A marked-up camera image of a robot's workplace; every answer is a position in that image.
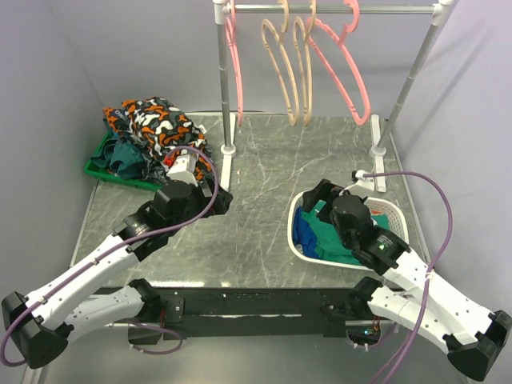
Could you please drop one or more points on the dark patterned garment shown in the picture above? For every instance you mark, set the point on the dark patterned garment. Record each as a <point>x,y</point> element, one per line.
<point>154,172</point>

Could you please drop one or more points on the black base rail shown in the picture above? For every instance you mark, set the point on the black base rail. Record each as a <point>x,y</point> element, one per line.
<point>229,312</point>

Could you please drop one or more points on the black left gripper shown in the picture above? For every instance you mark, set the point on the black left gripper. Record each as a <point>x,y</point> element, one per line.
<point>205,200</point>

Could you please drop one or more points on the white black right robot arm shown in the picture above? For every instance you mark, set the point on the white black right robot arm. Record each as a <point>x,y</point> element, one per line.
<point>374,232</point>

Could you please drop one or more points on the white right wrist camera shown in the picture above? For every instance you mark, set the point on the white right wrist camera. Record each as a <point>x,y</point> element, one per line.
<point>362,186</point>

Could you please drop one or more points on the green plastic tray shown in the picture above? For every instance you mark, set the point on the green plastic tray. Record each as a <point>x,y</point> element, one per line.
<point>105,176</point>

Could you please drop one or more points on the green jersey garment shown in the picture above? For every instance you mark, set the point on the green jersey garment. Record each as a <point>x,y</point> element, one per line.
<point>328,247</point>

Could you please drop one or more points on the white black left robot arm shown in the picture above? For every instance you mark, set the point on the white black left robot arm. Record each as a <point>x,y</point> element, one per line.
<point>45,321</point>

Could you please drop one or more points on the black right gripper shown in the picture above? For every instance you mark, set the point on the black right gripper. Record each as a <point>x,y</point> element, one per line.
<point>325,190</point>

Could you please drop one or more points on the silver white clothes rack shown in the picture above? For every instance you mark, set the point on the silver white clothes rack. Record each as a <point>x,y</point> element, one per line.
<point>439,13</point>

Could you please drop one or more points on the orange camouflage shorts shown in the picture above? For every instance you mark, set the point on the orange camouflage shorts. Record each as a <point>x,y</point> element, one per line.
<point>159,126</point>

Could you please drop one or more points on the white plastic laundry basket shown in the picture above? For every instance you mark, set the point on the white plastic laundry basket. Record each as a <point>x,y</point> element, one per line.
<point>383,213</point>

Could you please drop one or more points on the beige hanger right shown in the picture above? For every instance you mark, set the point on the beige hanger right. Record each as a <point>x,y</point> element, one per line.
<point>301,35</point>

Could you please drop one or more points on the blue garment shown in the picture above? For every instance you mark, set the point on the blue garment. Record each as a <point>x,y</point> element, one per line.
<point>303,236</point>

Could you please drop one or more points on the teal garment in tray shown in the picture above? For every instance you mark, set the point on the teal garment in tray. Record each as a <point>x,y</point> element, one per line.
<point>119,158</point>

